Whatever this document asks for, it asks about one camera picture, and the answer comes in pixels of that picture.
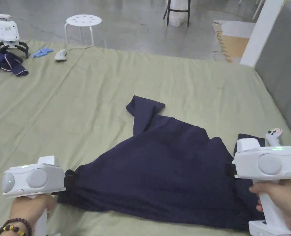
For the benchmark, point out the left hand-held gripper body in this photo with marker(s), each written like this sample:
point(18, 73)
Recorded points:
point(32, 178)

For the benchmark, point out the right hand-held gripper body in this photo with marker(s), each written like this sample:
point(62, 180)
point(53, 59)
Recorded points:
point(268, 163)

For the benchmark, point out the dark blue shirt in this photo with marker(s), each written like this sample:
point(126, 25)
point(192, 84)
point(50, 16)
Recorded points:
point(160, 167)

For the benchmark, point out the person's left hand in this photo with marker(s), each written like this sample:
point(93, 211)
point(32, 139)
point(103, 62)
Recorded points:
point(28, 205)

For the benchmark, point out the person's right hand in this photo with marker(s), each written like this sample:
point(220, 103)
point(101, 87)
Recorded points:
point(286, 204)

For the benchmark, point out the white hand controller with sticker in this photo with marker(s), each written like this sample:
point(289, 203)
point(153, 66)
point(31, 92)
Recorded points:
point(273, 137)

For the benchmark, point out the grey padded headboard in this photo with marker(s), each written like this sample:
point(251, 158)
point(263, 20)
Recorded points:
point(283, 61)

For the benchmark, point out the dark blue garment with piping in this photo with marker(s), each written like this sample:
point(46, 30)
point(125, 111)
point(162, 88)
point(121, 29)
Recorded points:
point(10, 62)

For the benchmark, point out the bed with pale green sheet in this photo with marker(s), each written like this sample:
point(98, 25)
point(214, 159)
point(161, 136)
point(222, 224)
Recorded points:
point(106, 83)

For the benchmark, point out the light blue and white tool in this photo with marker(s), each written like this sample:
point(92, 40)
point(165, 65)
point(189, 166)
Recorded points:
point(40, 52)

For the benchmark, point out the brown cardboard sheet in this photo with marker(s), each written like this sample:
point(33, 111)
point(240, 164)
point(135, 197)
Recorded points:
point(236, 39)

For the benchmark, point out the spare hand-held gripper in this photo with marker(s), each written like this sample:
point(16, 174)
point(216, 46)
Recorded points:
point(7, 32)

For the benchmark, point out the white power strip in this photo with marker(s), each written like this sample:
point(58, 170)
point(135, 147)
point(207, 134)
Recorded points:
point(1, 15)

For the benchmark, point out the white bag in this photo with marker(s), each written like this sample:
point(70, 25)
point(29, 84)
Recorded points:
point(177, 14)

